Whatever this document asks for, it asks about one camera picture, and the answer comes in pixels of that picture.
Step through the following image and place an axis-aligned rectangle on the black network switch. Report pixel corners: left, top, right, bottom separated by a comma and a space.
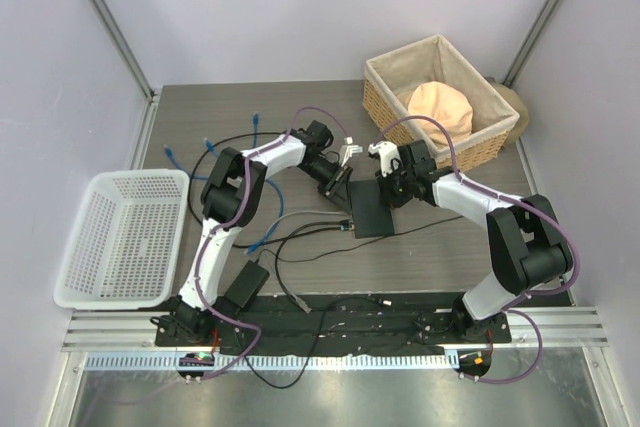
349, 180, 395, 239

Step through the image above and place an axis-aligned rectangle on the black power cord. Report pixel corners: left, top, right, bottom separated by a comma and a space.
239, 214, 466, 391

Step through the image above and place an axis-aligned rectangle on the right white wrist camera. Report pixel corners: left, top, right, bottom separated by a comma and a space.
368, 141, 401, 177

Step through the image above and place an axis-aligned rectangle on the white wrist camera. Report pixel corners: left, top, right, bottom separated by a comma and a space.
368, 141, 401, 177
339, 137, 363, 167

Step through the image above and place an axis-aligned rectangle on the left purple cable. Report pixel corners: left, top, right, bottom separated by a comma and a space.
99, 106, 354, 406

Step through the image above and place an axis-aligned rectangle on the black power adapter brick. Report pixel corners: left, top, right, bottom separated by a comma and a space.
224, 261, 270, 309

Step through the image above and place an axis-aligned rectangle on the blue ethernet cable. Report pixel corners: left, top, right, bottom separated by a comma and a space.
244, 179, 286, 254
162, 111, 264, 181

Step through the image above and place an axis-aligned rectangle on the wicker basket with liner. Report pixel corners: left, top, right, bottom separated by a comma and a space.
363, 35, 520, 171

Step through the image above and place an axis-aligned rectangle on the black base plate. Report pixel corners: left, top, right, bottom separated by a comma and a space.
150, 292, 512, 355

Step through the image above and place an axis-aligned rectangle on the white plastic basket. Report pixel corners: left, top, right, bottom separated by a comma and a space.
53, 169, 190, 310

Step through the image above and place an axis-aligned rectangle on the tan cloth behind basket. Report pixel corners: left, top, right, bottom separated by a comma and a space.
487, 76, 531, 148

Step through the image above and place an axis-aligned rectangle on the white slotted cable duct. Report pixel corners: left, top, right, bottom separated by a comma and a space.
84, 350, 459, 372

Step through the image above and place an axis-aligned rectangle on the grey ethernet cable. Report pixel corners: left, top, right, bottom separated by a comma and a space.
267, 209, 354, 312

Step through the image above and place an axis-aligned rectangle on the purple cable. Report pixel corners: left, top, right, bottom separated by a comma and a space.
99, 106, 354, 406
372, 116, 581, 384

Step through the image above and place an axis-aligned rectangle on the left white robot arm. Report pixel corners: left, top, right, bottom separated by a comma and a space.
158, 121, 353, 346

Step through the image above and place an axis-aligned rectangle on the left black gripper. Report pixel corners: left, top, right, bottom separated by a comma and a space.
300, 157, 353, 214

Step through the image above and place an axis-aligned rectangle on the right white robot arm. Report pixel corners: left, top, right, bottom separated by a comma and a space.
368, 141, 574, 342

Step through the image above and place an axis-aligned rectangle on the peach cloth bundle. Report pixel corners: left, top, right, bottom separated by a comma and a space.
403, 81, 473, 142

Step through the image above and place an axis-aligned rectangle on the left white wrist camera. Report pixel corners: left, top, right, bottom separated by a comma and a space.
339, 137, 363, 167

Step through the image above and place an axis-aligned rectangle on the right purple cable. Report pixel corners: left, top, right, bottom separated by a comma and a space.
372, 116, 581, 384

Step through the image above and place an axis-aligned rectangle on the black ethernet cable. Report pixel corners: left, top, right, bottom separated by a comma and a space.
232, 220, 355, 264
184, 131, 281, 228

